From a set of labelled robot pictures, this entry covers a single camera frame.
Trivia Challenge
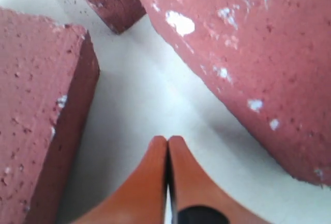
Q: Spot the red brick diagonal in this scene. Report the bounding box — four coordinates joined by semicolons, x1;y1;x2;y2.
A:
140;0;330;186

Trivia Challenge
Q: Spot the red brick far left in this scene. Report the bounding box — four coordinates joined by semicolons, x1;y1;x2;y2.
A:
1;9;99;223

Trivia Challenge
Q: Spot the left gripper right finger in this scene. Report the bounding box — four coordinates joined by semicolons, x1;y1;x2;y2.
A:
168;136;268;223

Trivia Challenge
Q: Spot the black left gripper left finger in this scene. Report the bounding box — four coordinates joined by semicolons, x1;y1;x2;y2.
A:
75;136;168;224

